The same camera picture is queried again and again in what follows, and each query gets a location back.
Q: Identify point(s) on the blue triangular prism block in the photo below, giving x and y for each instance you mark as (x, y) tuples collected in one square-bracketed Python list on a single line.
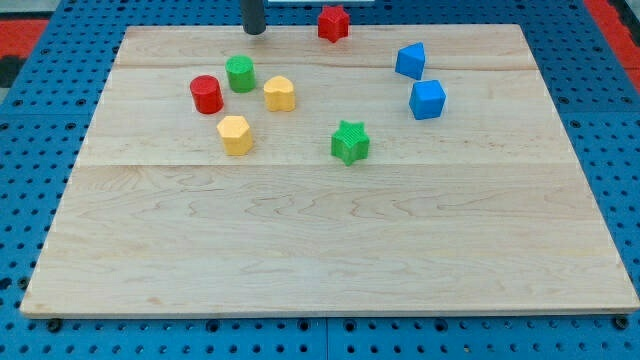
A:
[(411, 60)]

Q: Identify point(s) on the yellow hexagon block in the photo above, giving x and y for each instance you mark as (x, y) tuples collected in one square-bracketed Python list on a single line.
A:
[(236, 136)]

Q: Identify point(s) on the red star block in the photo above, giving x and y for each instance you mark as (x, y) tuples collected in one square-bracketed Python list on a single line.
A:
[(333, 23)]

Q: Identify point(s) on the green star block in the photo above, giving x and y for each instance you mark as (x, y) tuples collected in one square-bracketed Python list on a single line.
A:
[(350, 142)]

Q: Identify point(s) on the green cylinder block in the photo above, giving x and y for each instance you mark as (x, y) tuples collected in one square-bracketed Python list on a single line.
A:
[(240, 73)]

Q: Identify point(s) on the yellow heart block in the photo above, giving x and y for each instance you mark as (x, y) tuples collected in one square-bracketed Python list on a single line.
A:
[(279, 94)]

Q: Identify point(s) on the red cylinder block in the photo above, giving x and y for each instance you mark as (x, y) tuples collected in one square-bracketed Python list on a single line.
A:
[(206, 94)]

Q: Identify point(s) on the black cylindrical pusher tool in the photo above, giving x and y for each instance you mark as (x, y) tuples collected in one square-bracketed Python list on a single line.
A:
[(253, 16)]

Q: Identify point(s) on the wooden board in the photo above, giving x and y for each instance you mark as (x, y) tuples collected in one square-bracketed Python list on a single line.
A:
[(481, 211)]

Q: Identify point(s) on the blue cube block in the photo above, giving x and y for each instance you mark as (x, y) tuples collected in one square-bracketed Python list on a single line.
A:
[(427, 99)]

